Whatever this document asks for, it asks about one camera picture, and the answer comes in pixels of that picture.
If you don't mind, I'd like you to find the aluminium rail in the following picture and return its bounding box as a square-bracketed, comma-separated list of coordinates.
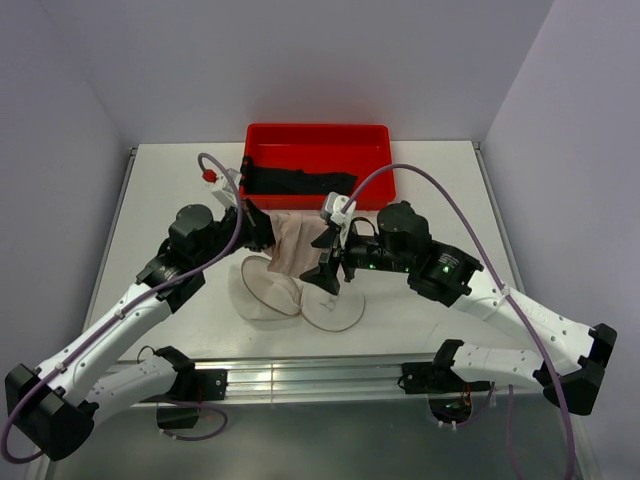
[54, 352, 571, 406]

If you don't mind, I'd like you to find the white mesh laundry bag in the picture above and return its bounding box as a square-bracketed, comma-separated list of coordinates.
[228, 255, 366, 333]

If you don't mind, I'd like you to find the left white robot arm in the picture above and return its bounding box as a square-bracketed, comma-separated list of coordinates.
[1, 200, 275, 464]

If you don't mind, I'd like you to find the pale pink bra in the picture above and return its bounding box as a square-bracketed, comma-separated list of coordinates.
[265, 212, 327, 278]

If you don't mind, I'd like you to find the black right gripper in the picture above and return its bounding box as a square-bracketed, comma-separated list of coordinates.
[299, 220, 412, 295]

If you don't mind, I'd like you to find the black garment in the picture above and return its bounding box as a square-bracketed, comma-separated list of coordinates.
[240, 156, 357, 196]

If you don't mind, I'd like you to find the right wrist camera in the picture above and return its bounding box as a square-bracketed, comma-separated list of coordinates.
[320, 192, 356, 249]

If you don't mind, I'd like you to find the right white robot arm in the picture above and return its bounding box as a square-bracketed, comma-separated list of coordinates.
[300, 193, 617, 416]

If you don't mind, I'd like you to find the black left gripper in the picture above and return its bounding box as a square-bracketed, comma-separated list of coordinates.
[194, 197, 294, 270]

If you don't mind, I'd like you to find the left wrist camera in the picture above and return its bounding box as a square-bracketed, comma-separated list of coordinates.
[202, 169, 241, 209]

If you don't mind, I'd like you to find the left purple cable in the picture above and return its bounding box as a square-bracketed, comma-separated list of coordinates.
[0, 152, 246, 462]

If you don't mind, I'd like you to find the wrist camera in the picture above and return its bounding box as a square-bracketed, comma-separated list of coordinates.
[202, 169, 241, 209]
[320, 192, 356, 249]

